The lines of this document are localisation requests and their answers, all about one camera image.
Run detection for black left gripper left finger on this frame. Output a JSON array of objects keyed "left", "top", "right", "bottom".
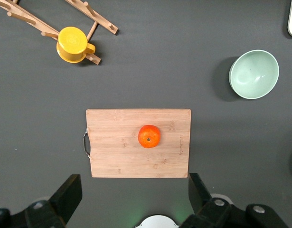
[{"left": 24, "top": 174, "right": 83, "bottom": 228}]

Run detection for yellow mug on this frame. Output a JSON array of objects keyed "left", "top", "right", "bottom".
[{"left": 56, "top": 26, "right": 96, "bottom": 64}]

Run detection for mint green bowl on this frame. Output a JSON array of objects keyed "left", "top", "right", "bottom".
[{"left": 228, "top": 49, "right": 280, "bottom": 100}]

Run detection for wooden peg drying rack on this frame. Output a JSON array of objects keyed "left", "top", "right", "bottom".
[{"left": 0, "top": 0, "right": 119, "bottom": 65}]

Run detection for orange mandarin fruit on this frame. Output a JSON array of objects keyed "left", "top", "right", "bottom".
[{"left": 138, "top": 124, "right": 161, "bottom": 149}]

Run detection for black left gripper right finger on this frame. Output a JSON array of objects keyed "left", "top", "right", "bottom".
[{"left": 180, "top": 172, "right": 233, "bottom": 228}]

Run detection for bamboo cutting board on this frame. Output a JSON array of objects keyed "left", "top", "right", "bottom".
[{"left": 83, "top": 108, "right": 192, "bottom": 179}]

